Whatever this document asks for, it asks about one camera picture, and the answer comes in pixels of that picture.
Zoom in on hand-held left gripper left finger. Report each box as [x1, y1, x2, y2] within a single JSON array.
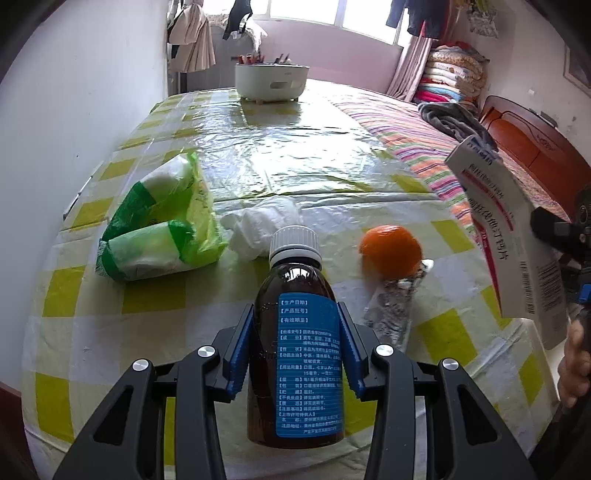
[[53, 303, 256, 480]]

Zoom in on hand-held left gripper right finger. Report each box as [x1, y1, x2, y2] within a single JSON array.
[[335, 302, 539, 480]]

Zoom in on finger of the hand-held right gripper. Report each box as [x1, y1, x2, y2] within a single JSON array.
[[561, 277, 591, 319], [530, 207, 575, 256]]

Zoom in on white red medicine box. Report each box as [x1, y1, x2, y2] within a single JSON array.
[[444, 135, 571, 350]]

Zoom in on foil blister pack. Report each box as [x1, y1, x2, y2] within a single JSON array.
[[363, 258, 435, 352]]

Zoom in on brown medicine bottle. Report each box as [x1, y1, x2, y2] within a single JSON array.
[[247, 224, 347, 449]]

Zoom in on orange fruit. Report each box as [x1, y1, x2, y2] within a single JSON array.
[[359, 224, 423, 279]]

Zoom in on white tissue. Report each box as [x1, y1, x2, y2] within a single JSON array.
[[220, 198, 301, 261]]

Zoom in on green tissue pack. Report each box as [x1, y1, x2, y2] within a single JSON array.
[[95, 151, 228, 282]]

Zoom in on person's right hand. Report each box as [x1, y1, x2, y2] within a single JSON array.
[[556, 318, 591, 409]]

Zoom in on wooden headboard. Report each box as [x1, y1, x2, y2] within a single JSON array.
[[478, 95, 591, 222]]

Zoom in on grey blanket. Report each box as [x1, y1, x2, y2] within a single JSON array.
[[418, 102, 499, 153]]

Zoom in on striped bed sheet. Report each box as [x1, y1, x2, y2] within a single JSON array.
[[332, 95, 573, 245]]

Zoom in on stack of folded quilts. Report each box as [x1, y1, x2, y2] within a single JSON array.
[[413, 44, 488, 109]]

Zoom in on yellow checked tablecloth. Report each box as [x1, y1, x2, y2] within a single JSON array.
[[21, 78, 561, 480]]

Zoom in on patterned hanging cloth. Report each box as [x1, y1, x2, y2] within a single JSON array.
[[466, 0, 500, 38]]

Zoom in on row of dark hanging clothes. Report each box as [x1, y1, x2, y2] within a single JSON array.
[[385, 0, 458, 40]]

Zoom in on white plastic basket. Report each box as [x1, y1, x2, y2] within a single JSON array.
[[235, 53, 310, 103]]

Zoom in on white washing machine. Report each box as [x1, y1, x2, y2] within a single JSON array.
[[203, 23, 259, 89]]

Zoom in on beige tied curtain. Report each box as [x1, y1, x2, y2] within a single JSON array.
[[168, 0, 218, 73]]

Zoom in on white lace cover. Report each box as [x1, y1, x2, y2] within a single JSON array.
[[240, 18, 269, 51]]

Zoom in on dark hanging garment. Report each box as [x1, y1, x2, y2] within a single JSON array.
[[224, 0, 254, 40]]

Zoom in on wall picture frame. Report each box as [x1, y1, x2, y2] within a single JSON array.
[[563, 44, 591, 97]]

